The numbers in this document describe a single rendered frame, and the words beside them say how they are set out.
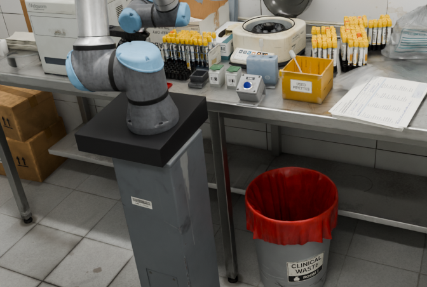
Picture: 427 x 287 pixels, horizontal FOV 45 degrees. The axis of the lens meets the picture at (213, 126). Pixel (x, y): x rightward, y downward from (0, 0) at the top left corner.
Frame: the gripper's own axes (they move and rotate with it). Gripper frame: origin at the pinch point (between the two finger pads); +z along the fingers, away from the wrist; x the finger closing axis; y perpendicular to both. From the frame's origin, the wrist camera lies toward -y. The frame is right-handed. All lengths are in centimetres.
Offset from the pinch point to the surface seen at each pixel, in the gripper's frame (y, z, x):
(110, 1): -15.6, -15.4, 10.9
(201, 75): 29.2, -13.2, 6.3
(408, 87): 90, -48, 14
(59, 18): -25.1, -7.3, -4.4
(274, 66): 50, -32, 7
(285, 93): 58, -31, -1
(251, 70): 44, -27, 6
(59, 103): -54, 99, 60
